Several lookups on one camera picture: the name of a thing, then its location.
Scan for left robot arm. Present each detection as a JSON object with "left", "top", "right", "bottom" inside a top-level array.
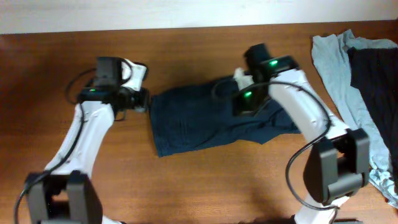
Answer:
[{"left": 20, "top": 87, "right": 150, "bottom": 224}]

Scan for light grey shirt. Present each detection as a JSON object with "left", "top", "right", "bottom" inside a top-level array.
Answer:
[{"left": 312, "top": 29, "right": 397, "bottom": 208}]

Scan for black garment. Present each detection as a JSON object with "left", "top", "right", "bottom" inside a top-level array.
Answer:
[{"left": 348, "top": 47, "right": 397, "bottom": 187}]

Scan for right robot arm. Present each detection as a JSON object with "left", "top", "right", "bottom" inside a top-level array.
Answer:
[{"left": 233, "top": 44, "right": 369, "bottom": 224}]

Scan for navy blue shorts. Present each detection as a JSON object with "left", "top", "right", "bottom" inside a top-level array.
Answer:
[{"left": 149, "top": 77, "right": 300, "bottom": 157}]

